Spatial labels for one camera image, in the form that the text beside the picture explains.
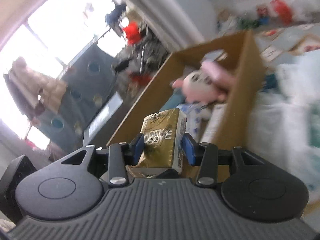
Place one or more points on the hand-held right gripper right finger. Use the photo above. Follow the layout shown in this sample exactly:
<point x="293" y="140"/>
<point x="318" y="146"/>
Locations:
<point x="188" y="150"/>

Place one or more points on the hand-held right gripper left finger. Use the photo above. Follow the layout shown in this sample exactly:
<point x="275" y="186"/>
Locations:
<point x="138" y="150"/>

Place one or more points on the gold drink carton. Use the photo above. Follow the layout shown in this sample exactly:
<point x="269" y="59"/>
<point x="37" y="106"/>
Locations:
<point x="160" y="135"/>

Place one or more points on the white cotton swab packet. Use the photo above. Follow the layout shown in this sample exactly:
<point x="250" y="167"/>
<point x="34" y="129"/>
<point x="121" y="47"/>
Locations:
<point x="192" y="120"/>

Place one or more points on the pink plush toy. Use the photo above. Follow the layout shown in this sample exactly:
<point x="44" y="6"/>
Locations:
<point x="197" y="85"/>

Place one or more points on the cardboard box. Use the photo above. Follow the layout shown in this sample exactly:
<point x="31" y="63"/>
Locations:
<point x="245" y="85"/>

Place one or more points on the crumpled red bag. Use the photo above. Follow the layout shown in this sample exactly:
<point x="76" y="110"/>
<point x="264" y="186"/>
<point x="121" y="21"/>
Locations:
<point x="141" y="78"/>

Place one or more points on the wheelchair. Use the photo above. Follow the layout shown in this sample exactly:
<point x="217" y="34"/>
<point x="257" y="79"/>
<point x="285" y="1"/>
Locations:
<point x="147" y="52"/>

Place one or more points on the beige hanging coat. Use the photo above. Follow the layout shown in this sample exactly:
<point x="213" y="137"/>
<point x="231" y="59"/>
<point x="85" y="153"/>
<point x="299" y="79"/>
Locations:
<point x="32" y="85"/>

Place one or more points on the white plastic bag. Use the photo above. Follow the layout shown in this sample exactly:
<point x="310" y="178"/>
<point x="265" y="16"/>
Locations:
<point x="287" y="120"/>

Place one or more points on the hanging red bag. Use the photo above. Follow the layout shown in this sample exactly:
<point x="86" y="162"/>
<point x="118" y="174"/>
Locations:
<point x="131" y="31"/>

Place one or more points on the blue hanging garment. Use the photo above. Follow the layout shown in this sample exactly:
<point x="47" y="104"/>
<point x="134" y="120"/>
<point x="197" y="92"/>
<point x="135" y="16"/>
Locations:
<point x="115" y="15"/>

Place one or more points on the window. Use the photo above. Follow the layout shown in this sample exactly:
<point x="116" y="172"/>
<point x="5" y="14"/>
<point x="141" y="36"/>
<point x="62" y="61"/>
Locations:
<point x="62" y="27"/>

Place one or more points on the white curtain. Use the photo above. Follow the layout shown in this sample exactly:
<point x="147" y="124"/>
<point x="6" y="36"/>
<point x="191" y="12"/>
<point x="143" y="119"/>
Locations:
<point x="162" y="7"/>

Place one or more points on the small red packet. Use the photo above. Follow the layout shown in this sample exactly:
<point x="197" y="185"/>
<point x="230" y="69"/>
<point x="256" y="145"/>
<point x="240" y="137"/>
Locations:
<point x="262" y="11"/>

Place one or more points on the red plastic bag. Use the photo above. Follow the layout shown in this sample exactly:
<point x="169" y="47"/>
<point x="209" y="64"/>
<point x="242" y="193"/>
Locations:
<point x="281" y="11"/>

